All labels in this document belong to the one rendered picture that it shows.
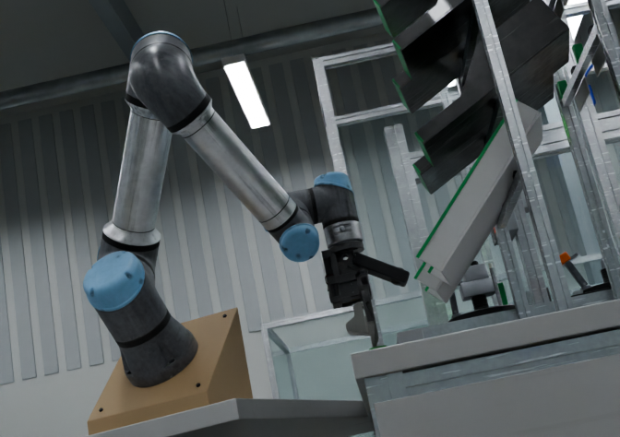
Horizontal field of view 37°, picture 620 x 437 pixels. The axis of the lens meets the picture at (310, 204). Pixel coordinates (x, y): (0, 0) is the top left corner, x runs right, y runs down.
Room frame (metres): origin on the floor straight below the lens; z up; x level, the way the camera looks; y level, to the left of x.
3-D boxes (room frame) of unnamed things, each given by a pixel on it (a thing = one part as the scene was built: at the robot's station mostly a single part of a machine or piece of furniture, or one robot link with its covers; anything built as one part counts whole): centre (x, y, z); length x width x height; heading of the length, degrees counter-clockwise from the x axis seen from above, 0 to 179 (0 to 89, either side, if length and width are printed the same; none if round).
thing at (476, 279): (1.84, -0.30, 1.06); 0.08 x 0.04 x 0.07; 88
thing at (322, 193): (1.84, -0.05, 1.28); 0.09 x 0.08 x 0.11; 96
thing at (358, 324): (1.83, -0.05, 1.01); 0.06 x 0.03 x 0.09; 89
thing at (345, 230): (1.84, -0.05, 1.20); 0.08 x 0.08 x 0.05
